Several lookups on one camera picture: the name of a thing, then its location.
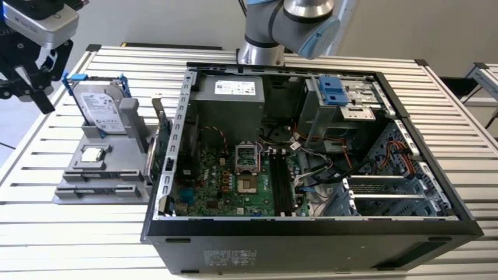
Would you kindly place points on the silver CPU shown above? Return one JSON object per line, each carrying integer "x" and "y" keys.
{"x": 93, "y": 154}

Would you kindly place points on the black PC case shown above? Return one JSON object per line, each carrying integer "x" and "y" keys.
{"x": 312, "y": 245}

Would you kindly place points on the aluminium side table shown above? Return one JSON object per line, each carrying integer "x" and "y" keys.
{"x": 483, "y": 73}

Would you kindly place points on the hard disk in blue carrier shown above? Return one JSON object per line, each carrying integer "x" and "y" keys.
{"x": 100, "y": 111}

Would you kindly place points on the black case fan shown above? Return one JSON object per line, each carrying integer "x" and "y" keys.
{"x": 190, "y": 146}

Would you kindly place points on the green graphics card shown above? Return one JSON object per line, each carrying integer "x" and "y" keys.
{"x": 164, "y": 137}

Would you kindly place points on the green motherboard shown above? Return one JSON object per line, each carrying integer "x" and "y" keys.
{"x": 210, "y": 186}

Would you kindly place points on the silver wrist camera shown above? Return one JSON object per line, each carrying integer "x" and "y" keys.
{"x": 43, "y": 23}

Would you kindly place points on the blue plastic drive latch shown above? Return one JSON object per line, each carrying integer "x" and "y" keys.
{"x": 332, "y": 90}

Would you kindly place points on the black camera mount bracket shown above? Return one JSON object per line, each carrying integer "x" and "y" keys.
{"x": 62, "y": 58}

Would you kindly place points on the black RAM slot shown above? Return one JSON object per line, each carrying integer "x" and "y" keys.
{"x": 281, "y": 181}
{"x": 276, "y": 181}
{"x": 285, "y": 181}

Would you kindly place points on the grey power supply unit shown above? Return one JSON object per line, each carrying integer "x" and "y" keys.
{"x": 230, "y": 116}

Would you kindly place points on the grey parts rack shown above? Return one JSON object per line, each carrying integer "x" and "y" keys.
{"x": 121, "y": 163}

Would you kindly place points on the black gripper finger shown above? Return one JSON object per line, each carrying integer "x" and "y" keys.
{"x": 43, "y": 102}

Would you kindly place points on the CPU socket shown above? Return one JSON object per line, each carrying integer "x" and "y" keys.
{"x": 248, "y": 184}

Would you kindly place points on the silver disk bay cage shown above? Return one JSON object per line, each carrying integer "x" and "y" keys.
{"x": 385, "y": 189}

